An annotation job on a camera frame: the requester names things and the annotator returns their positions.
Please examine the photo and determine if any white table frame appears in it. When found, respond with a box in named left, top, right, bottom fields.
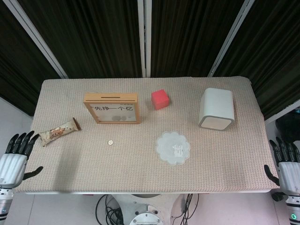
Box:
left=23, top=190, right=274, bottom=195

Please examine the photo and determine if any beige woven tablecloth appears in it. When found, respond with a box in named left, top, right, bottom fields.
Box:
left=14, top=76, right=281, bottom=194

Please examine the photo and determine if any white rounded box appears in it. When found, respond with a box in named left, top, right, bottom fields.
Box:
left=198, top=87, right=236, bottom=131

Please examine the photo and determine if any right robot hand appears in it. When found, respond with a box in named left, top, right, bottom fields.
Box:
left=264, top=136, right=300, bottom=193

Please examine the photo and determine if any white partition post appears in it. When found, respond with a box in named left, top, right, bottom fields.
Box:
left=264, top=99, right=300, bottom=125
left=3, top=0, right=69, bottom=79
left=207, top=0, right=255, bottom=77
left=137, top=0, right=153, bottom=78

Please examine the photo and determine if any red cube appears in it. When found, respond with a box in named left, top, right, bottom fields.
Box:
left=151, top=89, right=171, bottom=110

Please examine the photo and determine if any brown snack bar packet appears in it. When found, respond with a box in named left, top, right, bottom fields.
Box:
left=38, top=117, right=82, bottom=147

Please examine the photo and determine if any black curtain panel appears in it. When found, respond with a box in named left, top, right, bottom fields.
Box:
left=17, top=0, right=144, bottom=79
left=150, top=0, right=246, bottom=78
left=0, top=0, right=60, bottom=117
left=214, top=0, right=300, bottom=120

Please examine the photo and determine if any black cable bundle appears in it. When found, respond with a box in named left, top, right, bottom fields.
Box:
left=97, top=194, right=125, bottom=225

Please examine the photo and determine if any white flower-shaped plastic tray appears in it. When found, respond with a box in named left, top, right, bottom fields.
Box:
left=155, top=131, right=191, bottom=166

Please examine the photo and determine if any wooden frame money box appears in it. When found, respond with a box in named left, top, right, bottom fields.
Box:
left=83, top=92, right=142, bottom=125

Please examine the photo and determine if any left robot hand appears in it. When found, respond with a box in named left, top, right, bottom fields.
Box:
left=0, top=130, right=44, bottom=189

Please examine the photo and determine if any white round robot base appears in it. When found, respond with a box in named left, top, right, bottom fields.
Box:
left=110, top=193, right=181, bottom=225

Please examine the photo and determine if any black equipment with blue part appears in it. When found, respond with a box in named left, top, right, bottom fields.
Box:
left=275, top=106, right=300, bottom=144

